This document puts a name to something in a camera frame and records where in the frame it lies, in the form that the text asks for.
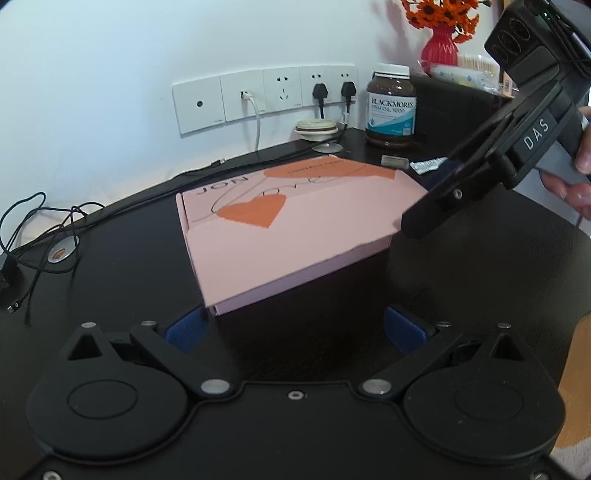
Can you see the white wall socket strip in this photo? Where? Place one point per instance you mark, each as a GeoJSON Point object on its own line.
{"type": "Point", "coordinates": [198, 110]}

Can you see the cream collapsible cup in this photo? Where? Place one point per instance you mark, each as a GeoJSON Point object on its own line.
{"type": "Point", "coordinates": [316, 129]}

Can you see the small white ointment tube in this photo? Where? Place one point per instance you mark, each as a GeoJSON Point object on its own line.
{"type": "Point", "coordinates": [427, 166]}

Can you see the white network wall plate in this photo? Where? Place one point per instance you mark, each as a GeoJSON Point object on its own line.
{"type": "Point", "coordinates": [235, 106]}

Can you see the pink cardboard box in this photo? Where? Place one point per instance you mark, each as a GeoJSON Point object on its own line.
{"type": "Point", "coordinates": [300, 230]}

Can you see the round grey metal disc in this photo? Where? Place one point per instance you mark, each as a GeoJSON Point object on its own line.
{"type": "Point", "coordinates": [69, 244]}
{"type": "Point", "coordinates": [328, 147]}

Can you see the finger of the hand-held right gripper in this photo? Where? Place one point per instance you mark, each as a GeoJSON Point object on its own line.
{"type": "Point", "coordinates": [429, 214]}
{"type": "Point", "coordinates": [441, 177]}

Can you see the printed white packet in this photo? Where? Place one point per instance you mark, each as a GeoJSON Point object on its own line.
{"type": "Point", "coordinates": [461, 78]}

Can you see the person's right hand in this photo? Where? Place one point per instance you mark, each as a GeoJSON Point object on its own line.
{"type": "Point", "coordinates": [572, 191]}

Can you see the black power plug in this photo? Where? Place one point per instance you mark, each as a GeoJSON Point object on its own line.
{"type": "Point", "coordinates": [348, 88]}
{"type": "Point", "coordinates": [320, 91]}

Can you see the orange artificial flowers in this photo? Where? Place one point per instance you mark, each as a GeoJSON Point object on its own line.
{"type": "Point", "coordinates": [434, 11]}

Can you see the white power socket plate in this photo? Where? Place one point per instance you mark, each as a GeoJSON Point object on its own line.
{"type": "Point", "coordinates": [341, 74]}
{"type": "Point", "coordinates": [308, 76]}
{"type": "Point", "coordinates": [281, 83]}

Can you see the small gold clear case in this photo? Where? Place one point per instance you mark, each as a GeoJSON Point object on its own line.
{"type": "Point", "coordinates": [395, 161]}

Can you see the brown supplement bottle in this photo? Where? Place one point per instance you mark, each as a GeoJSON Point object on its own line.
{"type": "Point", "coordinates": [390, 115]}

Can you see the cotton swab box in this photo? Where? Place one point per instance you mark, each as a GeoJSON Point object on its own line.
{"type": "Point", "coordinates": [478, 62]}

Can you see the black desktop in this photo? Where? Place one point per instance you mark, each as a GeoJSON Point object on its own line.
{"type": "Point", "coordinates": [300, 332]}

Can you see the red ribbed vase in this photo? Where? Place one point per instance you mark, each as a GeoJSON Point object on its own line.
{"type": "Point", "coordinates": [438, 50]}

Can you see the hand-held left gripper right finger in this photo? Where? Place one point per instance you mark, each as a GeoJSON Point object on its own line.
{"type": "Point", "coordinates": [406, 330]}

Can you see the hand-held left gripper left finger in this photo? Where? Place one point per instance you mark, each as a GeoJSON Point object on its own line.
{"type": "Point", "coordinates": [189, 330]}

